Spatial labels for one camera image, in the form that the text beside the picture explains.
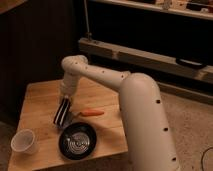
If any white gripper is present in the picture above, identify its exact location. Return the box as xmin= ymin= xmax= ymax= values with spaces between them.
xmin=60 ymin=81 xmax=77 ymax=101

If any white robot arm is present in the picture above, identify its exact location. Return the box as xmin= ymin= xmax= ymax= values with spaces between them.
xmin=60 ymin=55 xmax=181 ymax=171

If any orange carrot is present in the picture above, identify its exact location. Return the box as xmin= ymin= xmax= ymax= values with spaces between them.
xmin=76 ymin=109 xmax=105 ymax=117

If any wooden table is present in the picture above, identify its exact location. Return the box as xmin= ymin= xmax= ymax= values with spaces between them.
xmin=8 ymin=78 xmax=128 ymax=171

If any long grey case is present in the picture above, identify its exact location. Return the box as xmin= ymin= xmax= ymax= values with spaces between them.
xmin=78 ymin=38 xmax=213 ymax=84

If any metal pole stand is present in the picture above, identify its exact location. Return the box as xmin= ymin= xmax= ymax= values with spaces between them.
xmin=83 ymin=0 xmax=92 ymax=41

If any black round plate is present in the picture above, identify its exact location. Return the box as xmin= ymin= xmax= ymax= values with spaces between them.
xmin=59 ymin=122 xmax=97 ymax=160

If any white paper cup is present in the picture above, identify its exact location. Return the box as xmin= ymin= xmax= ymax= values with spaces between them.
xmin=11 ymin=129 xmax=38 ymax=154

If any background shelf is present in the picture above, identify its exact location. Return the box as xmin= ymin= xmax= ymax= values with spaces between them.
xmin=91 ymin=0 xmax=213 ymax=21

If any black case handle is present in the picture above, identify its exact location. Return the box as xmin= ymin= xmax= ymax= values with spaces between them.
xmin=175 ymin=58 xmax=207 ymax=69

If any black cable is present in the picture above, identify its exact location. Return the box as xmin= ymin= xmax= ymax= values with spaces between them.
xmin=200 ymin=145 xmax=213 ymax=171

